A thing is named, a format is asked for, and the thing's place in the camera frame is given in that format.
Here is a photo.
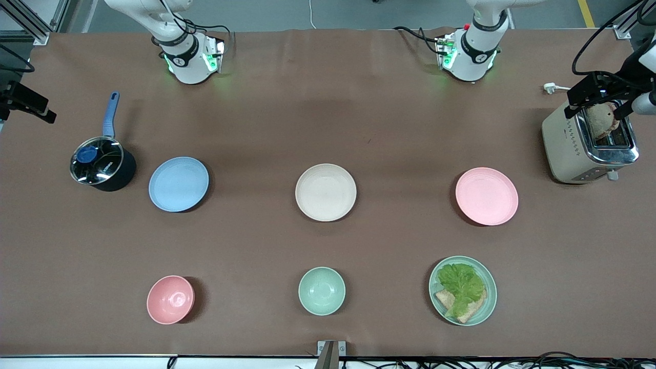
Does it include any aluminium frame profile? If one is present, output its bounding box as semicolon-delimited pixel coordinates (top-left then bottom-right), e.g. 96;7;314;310
611;0;656;40
0;0;70;47

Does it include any pink bowl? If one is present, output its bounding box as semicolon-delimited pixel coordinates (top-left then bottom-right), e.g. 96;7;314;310
147;275;196;325

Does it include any brown bread slice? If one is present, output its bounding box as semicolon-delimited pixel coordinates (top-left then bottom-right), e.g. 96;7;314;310
435;289;488;324

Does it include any green plate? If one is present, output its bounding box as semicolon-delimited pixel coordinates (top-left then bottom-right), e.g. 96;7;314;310
428;255;498;327

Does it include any black looping cable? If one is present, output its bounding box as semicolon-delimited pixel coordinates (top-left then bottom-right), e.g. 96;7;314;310
571;0;647;76

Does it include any dark pot with blue handle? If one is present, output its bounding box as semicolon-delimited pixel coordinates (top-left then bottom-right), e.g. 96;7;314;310
70;91;138;192

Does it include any beige and chrome toaster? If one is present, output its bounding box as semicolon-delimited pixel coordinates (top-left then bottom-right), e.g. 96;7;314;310
541;100;640;185

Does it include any black left arm base cable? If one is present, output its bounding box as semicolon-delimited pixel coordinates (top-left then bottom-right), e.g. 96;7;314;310
393;25;447;56

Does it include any brown table cover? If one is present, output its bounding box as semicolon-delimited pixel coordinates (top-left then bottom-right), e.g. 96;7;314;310
0;27;656;358

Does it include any green lettuce leaf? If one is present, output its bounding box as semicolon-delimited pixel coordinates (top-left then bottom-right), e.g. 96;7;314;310
437;262;486;319

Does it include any toasted bread slice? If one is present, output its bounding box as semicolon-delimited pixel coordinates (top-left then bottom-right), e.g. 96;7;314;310
586;102;619;140

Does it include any green bowl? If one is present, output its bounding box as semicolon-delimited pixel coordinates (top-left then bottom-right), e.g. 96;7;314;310
298;266;346;316

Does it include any beige plate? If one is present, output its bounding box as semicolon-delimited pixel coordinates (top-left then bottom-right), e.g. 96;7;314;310
295;163;358;222

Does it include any blue plate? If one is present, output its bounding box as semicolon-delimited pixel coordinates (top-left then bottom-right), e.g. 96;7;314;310
148;156;210;213

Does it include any pink plate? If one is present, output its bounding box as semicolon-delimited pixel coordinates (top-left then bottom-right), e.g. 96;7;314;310
455;167;519;227

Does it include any glass lid with blue knob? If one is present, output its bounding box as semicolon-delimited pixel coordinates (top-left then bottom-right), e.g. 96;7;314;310
70;136;125;185

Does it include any black cable bundle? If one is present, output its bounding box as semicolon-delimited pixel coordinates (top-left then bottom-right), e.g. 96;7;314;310
167;352;656;369

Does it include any grey metal camera mount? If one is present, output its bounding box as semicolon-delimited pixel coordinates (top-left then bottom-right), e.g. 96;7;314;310
316;340;347;369

